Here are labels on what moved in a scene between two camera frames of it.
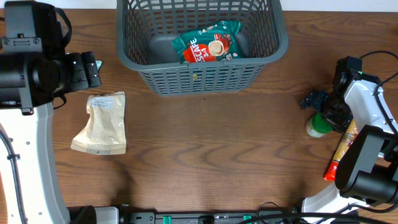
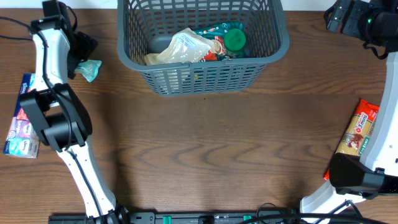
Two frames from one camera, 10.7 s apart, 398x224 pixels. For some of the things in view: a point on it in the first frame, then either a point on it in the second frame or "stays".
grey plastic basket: x=145 y=29 stays
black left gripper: x=90 y=74 -> x=81 y=40
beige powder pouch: x=105 y=133 -> x=184 y=45
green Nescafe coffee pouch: x=217 y=41 stays
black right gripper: x=314 y=99 -> x=356 y=10
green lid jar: x=318 y=126 -> x=234 y=41
